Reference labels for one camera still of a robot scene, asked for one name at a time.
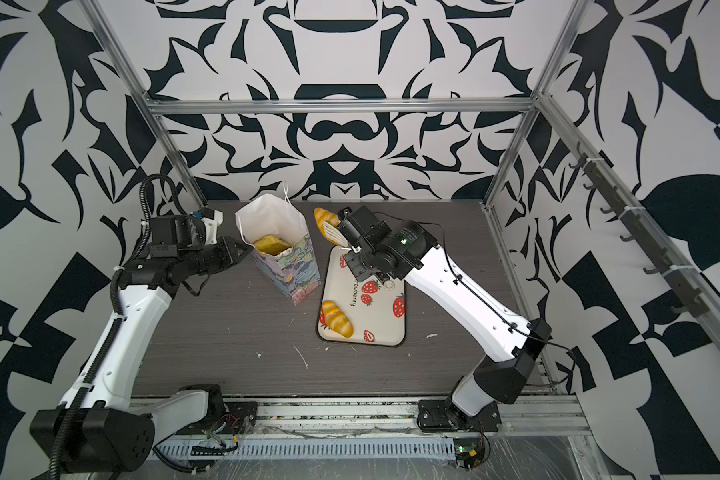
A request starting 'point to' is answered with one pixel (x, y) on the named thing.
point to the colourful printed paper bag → (295, 272)
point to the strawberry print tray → (376, 311)
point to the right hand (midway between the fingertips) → (361, 255)
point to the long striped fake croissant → (321, 216)
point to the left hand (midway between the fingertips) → (250, 243)
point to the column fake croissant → (271, 244)
